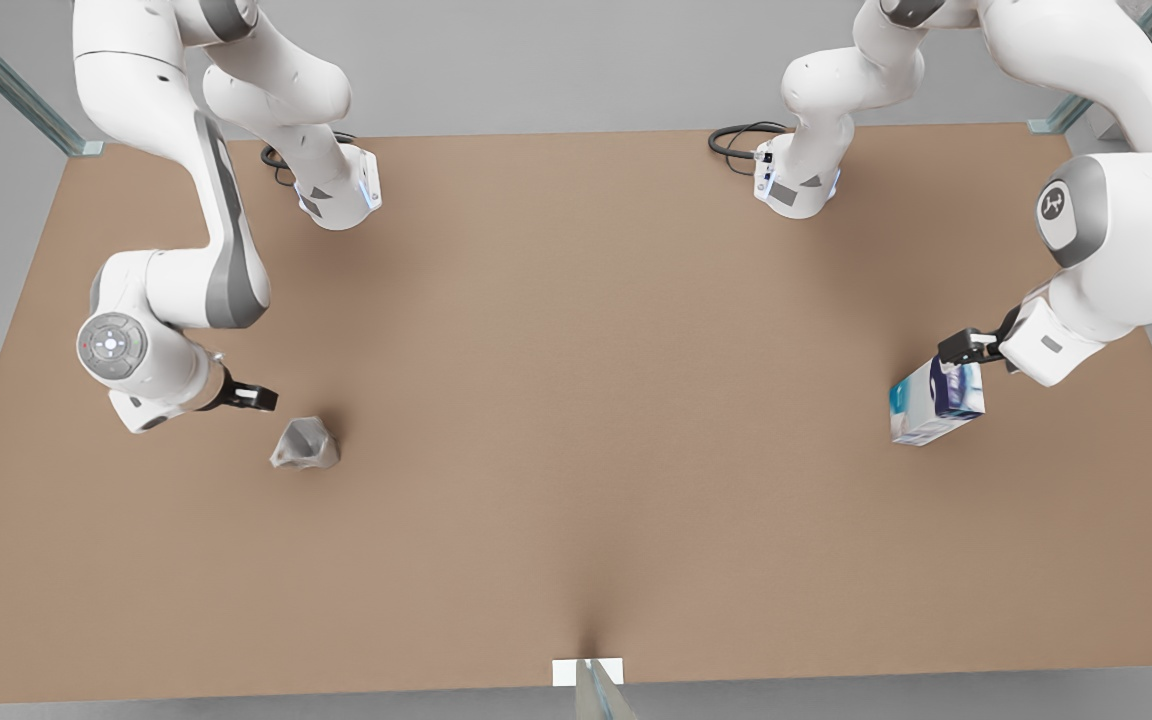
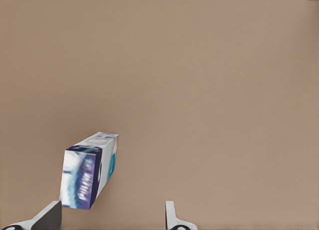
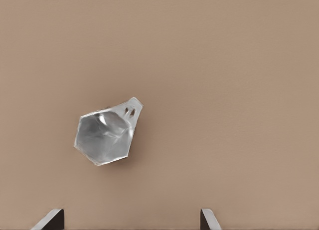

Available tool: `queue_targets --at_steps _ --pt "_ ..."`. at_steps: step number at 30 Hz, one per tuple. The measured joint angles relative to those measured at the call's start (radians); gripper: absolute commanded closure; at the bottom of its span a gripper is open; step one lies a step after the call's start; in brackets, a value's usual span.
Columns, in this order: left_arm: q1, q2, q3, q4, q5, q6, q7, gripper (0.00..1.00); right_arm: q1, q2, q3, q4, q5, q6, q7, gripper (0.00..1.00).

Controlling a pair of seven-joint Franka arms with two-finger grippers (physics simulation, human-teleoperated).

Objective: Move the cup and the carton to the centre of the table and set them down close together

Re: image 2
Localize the blue and white printed box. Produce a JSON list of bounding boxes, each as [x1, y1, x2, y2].
[[59, 131, 119, 211]]

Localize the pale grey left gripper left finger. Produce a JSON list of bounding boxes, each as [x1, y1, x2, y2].
[[0, 200, 62, 230]]

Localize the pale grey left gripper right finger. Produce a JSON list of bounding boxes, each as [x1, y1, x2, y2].
[[165, 201, 198, 230]]

